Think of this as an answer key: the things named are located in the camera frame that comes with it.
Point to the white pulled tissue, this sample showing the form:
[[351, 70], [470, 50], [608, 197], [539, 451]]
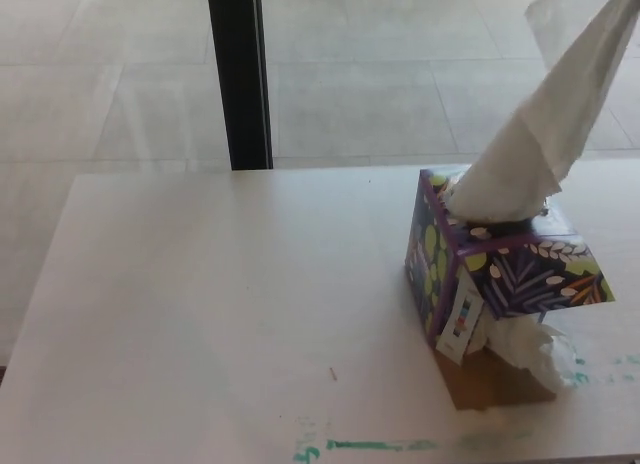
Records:
[[580, 89]]

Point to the crumpled white tissue wad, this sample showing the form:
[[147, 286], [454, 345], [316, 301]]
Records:
[[530, 349]]

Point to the purple floral tissue box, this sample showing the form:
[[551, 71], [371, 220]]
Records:
[[525, 284]]

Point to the white follow-up tissue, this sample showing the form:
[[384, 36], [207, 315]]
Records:
[[492, 184]]

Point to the black window frame post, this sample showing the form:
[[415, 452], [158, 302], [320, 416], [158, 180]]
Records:
[[240, 79]]

